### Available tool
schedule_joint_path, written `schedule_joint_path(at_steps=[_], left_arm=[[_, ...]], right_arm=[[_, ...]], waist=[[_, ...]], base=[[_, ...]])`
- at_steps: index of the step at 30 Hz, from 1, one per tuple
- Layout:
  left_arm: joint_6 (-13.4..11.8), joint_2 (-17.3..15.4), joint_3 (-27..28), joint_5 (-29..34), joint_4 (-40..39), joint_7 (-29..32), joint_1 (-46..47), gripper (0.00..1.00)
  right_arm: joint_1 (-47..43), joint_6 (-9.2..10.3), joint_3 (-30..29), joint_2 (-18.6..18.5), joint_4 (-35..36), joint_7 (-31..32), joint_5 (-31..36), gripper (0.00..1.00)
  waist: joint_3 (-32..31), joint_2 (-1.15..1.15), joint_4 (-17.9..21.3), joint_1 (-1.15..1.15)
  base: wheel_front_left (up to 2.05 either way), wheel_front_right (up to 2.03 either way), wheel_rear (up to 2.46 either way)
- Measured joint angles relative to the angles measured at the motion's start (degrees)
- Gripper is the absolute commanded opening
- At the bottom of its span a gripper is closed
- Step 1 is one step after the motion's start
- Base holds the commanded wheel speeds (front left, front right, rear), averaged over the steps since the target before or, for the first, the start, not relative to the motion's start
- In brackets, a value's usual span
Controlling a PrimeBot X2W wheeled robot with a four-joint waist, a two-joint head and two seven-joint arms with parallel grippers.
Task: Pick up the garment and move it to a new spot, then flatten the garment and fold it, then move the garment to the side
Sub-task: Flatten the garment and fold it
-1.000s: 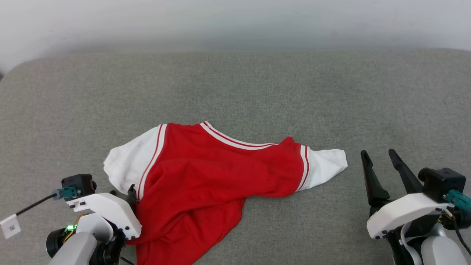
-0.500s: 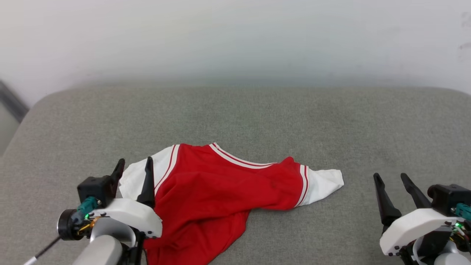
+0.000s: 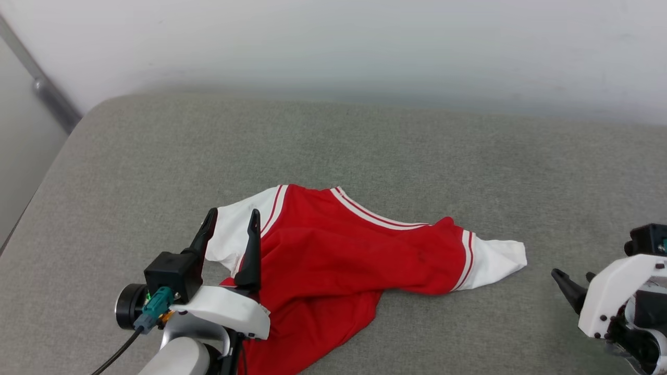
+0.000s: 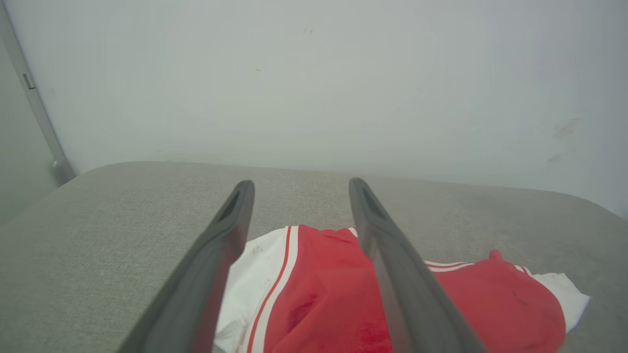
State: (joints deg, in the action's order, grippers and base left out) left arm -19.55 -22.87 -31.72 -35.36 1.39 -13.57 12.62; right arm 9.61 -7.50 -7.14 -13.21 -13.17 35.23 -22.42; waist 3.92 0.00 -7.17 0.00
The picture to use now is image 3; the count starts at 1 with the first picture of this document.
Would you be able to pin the red and white shirt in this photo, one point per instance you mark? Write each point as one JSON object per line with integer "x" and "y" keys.
{"x": 333, "y": 260}

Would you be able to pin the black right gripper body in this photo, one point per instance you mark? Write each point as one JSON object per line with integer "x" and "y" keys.
{"x": 646, "y": 312}

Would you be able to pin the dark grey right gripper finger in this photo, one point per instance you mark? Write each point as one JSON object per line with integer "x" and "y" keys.
{"x": 591, "y": 277}
{"x": 573, "y": 294}

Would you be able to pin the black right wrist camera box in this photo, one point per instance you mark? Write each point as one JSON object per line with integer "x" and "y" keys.
{"x": 646, "y": 239}

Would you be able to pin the grey fabric sofa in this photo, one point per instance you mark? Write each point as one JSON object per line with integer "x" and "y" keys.
{"x": 417, "y": 156}

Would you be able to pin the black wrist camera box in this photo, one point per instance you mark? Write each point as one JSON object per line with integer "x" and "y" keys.
{"x": 646, "y": 239}
{"x": 169, "y": 273}

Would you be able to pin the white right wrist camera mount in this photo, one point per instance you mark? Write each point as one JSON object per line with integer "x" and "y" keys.
{"x": 609, "y": 291}

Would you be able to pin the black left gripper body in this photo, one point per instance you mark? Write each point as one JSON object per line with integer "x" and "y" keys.
{"x": 130, "y": 307}

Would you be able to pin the grey metal wall pipe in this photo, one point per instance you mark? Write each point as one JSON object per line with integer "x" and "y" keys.
{"x": 49, "y": 96}

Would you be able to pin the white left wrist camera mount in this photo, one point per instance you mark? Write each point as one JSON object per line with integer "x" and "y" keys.
{"x": 229, "y": 310}

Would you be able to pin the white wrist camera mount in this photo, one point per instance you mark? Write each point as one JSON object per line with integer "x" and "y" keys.
{"x": 609, "y": 291}
{"x": 229, "y": 310}

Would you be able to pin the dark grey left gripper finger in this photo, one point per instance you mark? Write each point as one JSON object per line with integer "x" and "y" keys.
{"x": 206, "y": 237}
{"x": 252, "y": 260}

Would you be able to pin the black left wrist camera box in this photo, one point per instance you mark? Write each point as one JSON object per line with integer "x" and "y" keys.
{"x": 169, "y": 273}

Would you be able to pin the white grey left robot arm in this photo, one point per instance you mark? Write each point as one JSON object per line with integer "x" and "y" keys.
{"x": 182, "y": 359}

